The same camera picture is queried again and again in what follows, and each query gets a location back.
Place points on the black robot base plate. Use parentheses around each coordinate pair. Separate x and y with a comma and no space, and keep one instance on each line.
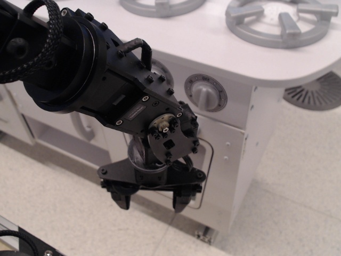
(17,241)

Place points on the grey burner grate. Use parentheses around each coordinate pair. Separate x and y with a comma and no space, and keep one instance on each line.
(280,24)
(161,9)

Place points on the white oven door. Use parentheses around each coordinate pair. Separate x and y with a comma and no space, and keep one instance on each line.
(219,157)

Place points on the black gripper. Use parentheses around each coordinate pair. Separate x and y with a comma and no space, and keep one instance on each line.
(169,168)

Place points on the grey middle stove knob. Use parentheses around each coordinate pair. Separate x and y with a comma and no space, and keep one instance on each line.
(160,69)

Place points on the grey right burner grate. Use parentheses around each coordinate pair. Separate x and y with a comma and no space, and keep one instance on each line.
(280,24)

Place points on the white left cabinet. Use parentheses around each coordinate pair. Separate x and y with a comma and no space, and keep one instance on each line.
(12,121)

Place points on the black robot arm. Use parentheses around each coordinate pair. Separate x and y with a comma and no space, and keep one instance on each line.
(69,62)

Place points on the grey floor vent grille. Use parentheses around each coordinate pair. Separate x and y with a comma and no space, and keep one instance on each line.
(318,95)

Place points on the grey right stove knob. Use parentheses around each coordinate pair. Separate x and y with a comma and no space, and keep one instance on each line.
(205,92)

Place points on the grey stove knob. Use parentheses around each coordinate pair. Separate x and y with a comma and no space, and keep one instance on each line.
(205,92)
(160,69)

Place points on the grey left burner grate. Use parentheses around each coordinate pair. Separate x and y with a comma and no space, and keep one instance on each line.
(161,9)

